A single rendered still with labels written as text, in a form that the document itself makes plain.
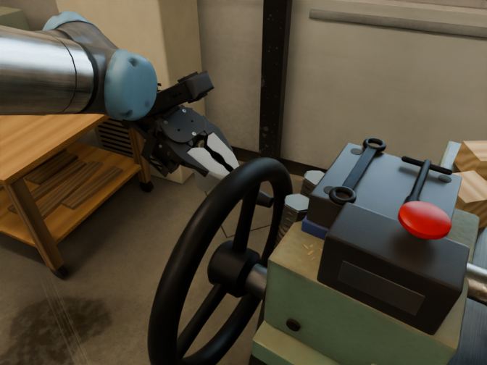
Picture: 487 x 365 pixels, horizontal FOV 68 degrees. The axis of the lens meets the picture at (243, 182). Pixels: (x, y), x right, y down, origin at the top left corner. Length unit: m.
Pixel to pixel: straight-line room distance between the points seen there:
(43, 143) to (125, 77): 0.98
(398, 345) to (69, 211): 1.44
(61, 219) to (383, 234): 1.42
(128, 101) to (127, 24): 1.21
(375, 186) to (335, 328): 0.11
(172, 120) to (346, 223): 0.34
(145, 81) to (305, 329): 0.30
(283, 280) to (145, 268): 1.27
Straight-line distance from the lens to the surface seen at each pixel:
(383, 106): 1.63
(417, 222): 0.24
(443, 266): 0.24
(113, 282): 1.53
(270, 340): 0.35
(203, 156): 0.51
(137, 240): 1.65
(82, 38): 0.58
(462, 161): 0.53
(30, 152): 1.34
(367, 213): 0.26
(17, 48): 0.36
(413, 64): 1.56
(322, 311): 0.30
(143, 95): 0.43
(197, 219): 0.34
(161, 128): 0.51
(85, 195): 1.63
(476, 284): 0.32
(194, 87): 0.47
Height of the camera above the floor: 1.18
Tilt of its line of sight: 39 degrees down
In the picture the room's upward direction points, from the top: straight up
